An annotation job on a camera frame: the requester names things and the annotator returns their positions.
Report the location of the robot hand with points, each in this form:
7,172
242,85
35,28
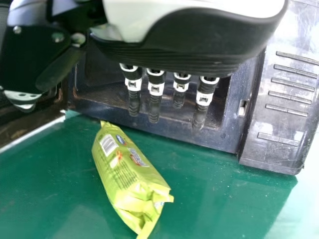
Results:
189,37

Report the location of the yellow-green biscuit packet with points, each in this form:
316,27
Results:
129,171

